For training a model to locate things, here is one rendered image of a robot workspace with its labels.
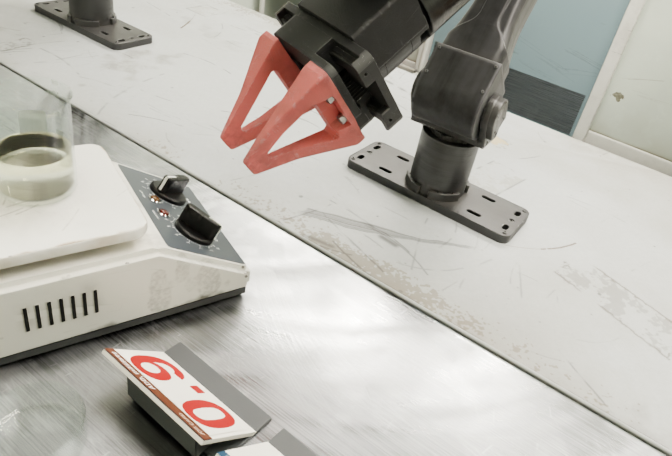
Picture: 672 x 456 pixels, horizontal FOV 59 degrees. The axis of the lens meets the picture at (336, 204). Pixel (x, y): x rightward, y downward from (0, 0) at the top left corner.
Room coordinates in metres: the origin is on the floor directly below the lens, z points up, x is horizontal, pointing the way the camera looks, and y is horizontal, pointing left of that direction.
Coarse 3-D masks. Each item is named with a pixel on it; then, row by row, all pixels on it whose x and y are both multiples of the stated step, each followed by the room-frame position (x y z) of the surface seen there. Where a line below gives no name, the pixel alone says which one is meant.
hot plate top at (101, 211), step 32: (96, 160) 0.37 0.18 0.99; (96, 192) 0.33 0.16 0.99; (128, 192) 0.34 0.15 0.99; (0, 224) 0.28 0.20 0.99; (32, 224) 0.29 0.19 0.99; (64, 224) 0.29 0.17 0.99; (96, 224) 0.30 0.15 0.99; (128, 224) 0.31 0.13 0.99; (0, 256) 0.25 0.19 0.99; (32, 256) 0.26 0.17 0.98
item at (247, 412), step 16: (160, 352) 0.28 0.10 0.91; (176, 352) 0.28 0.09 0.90; (192, 352) 0.28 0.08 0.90; (192, 368) 0.27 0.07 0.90; (208, 368) 0.27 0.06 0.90; (128, 384) 0.24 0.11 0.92; (208, 384) 0.26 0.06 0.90; (224, 384) 0.26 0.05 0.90; (144, 400) 0.23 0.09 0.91; (160, 400) 0.21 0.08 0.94; (224, 400) 0.25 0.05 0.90; (240, 400) 0.25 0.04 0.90; (160, 416) 0.22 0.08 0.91; (176, 416) 0.21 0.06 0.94; (240, 416) 0.24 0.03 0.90; (256, 416) 0.24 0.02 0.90; (176, 432) 0.22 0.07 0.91; (192, 432) 0.20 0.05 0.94; (240, 432) 0.22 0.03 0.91; (256, 432) 0.23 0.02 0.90; (192, 448) 0.21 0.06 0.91; (208, 448) 0.21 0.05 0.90; (224, 448) 0.22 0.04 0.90
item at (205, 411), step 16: (128, 352) 0.25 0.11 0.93; (144, 352) 0.26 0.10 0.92; (144, 368) 0.24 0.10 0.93; (160, 368) 0.25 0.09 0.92; (176, 368) 0.26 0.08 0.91; (160, 384) 0.23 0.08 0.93; (176, 384) 0.24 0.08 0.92; (192, 384) 0.25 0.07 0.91; (176, 400) 0.22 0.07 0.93; (192, 400) 0.23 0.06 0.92; (208, 400) 0.24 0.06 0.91; (192, 416) 0.21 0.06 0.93; (208, 416) 0.22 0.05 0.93; (224, 416) 0.23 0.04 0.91; (208, 432) 0.20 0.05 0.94; (224, 432) 0.21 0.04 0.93
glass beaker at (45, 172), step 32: (0, 96) 0.33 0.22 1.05; (32, 96) 0.35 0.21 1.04; (64, 96) 0.34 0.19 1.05; (0, 128) 0.30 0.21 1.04; (32, 128) 0.31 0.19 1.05; (64, 128) 0.32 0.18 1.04; (0, 160) 0.30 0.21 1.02; (32, 160) 0.30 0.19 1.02; (64, 160) 0.32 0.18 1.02; (0, 192) 0.31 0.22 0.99; (32, 192) 0.30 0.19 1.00; (64, 192) 0.32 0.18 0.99
